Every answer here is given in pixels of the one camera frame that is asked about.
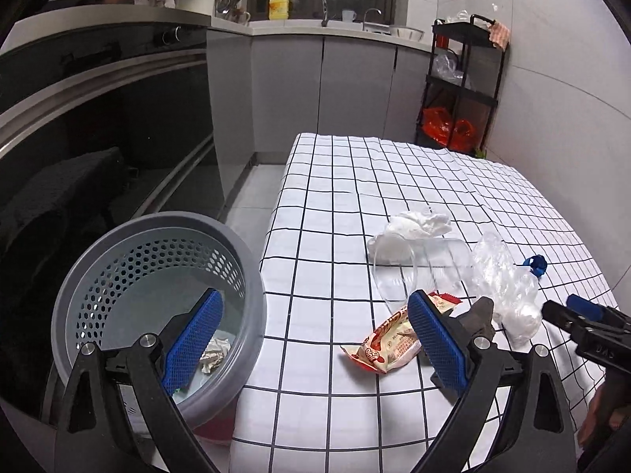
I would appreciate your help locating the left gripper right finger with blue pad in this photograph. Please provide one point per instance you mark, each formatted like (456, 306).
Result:
(535, 433)

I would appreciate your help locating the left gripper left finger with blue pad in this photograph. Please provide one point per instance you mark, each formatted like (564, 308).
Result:
(94, 433)

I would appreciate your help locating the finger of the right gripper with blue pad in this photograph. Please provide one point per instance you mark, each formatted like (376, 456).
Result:
(563, 318)
(587, 309)

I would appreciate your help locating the clear plastic bag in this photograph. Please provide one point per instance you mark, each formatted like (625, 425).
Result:
(513, 289)

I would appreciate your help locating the red white snack wrapper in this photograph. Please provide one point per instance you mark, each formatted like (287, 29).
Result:
(402, 335)

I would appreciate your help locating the clear plastic cup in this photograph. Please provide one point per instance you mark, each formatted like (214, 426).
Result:
(438, 265)

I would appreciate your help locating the grey cloth rag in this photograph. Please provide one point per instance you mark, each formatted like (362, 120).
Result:
(475, 317)

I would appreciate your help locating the grey kitchen cabinets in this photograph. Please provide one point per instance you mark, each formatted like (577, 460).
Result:
(266, 89)

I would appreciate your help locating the chrome kitchen faucet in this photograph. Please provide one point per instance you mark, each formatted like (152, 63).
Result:
(325, 13)

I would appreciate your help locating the right hand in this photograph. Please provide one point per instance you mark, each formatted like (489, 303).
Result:
(609, 407)

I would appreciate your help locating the crumpled foil paper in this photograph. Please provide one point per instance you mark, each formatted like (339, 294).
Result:
(214, 353)

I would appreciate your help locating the grey perforated waste basket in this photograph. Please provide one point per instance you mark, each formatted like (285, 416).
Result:
(135, 278)

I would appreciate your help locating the red stool under basket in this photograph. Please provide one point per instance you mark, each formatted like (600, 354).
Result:
(219, 430)

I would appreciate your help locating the crumpled white tissue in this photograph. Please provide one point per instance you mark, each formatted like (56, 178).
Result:
(403, 231)

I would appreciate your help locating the white black grid tablecloth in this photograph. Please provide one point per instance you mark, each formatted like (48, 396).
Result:
(357, 222)

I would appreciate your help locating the black glass oven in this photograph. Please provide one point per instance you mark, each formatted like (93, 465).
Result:
(97, 127)

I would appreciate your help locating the red plastic bag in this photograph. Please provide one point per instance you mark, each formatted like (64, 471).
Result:
(458, 135)

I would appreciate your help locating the black metal shelf rack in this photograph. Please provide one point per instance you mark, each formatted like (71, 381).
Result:
(465, 75)

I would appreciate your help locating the black oven knob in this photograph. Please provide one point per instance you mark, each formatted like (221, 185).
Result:
(172, 36)

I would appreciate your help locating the pink cloth on rack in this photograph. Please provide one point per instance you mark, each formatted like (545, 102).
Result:
(499, 35)

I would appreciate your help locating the yellow detergent bottle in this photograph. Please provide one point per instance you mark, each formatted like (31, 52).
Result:
(278, 9)

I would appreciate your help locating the steel bowl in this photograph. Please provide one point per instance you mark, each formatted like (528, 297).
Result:
(406, 33)

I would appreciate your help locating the white mug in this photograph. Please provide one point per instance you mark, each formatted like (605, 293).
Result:
(348, 15)

